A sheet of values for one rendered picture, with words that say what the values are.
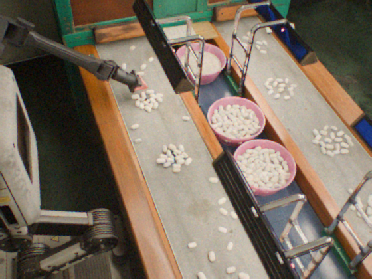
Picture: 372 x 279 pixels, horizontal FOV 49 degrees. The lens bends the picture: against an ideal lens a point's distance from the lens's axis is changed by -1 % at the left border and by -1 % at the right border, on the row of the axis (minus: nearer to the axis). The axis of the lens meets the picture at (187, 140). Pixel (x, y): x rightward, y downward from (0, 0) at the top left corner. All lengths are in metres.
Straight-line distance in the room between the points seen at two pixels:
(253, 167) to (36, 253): 0.93
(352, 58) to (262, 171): 2.18
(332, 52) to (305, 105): 1.74
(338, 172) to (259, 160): 0.34
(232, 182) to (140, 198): 0.46
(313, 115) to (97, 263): 1.20
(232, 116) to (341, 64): 1.90
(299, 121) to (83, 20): 1.19
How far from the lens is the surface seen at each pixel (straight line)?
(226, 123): 1.93
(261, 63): 2.28
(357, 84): 3.57
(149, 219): 1.59
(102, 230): 1.55
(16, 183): 1.04
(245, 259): 1.57
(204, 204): 1.66
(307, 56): 1.82
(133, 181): 1.68
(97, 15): 2.26
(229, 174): 1.32
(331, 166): 1.90
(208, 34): 2.36
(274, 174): 1.80
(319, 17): 4.20
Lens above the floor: 2.16
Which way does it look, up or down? 50 degrees down
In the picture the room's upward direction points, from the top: 5 degrees clockwise
